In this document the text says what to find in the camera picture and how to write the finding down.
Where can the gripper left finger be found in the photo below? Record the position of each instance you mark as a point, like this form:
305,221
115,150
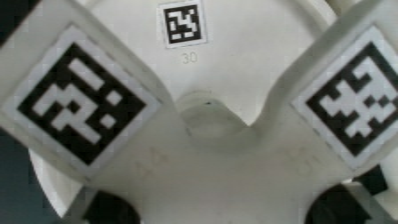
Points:
101,208

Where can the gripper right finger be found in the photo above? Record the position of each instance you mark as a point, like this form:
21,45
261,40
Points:
348,204

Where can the white cross-shaped table base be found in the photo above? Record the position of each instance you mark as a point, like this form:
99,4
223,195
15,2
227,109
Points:
197,160

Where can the white round table top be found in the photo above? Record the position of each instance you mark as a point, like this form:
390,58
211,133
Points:
237,60

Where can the white cylindrical table leg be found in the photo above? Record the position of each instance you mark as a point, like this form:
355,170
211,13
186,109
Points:
211,119

